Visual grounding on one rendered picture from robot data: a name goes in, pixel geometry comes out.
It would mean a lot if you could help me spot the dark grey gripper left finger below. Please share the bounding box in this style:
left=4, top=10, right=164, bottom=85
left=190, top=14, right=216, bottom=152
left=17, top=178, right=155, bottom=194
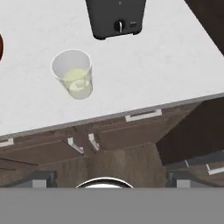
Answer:
left=11, top=171, right=58, bottom=189

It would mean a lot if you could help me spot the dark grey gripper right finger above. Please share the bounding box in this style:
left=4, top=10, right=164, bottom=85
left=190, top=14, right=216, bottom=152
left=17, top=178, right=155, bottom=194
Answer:
left=165, top=170, right=214, bottom=189

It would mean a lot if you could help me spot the glass of lemonade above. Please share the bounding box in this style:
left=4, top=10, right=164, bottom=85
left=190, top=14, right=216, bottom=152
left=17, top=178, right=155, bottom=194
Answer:
left=51, top=48, right=95, bottom=101

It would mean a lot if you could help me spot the dark red bowl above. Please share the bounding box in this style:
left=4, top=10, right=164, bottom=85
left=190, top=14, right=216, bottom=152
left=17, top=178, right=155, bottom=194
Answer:
left=0, top=33, right=5, bottom=63

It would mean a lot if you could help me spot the brown wooden cupboard door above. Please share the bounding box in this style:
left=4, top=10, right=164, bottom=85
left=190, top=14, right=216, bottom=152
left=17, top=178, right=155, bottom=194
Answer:
left=94, top=115, right=178, bottom=151
left=0, top=138, right=86, bottom=168

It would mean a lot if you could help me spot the brown wooden drawer front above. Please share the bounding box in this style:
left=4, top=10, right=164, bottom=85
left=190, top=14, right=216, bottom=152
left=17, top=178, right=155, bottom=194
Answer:
left=92, top=102, right=203, bottom=131
left=0, top=127, right=77, bottom=149
left=186, top=158, right=224, bottom=188

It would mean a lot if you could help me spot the white and black round thing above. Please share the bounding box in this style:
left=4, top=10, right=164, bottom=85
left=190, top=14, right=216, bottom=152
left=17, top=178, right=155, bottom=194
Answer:
left=75, top=176, right=135, bottom=189

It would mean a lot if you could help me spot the black toaster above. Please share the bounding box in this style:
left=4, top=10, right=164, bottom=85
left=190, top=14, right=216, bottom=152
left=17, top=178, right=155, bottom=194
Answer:
left=85, top=0, right=147, bottom=41

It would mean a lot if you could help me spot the white cupboard door handle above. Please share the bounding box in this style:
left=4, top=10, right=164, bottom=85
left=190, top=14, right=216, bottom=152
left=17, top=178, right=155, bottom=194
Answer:
left=66, top=136, right=85, bottom=155
left=87, top=132, right=101, bottom=152

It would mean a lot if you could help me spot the white drawer handle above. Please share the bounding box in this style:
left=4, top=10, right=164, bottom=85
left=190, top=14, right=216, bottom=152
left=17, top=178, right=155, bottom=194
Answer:
left=124, top=108, right=163, bottom=123
left=206, top=163, right=224, bottom=176
left=0, top=137, right=15, bottom=149

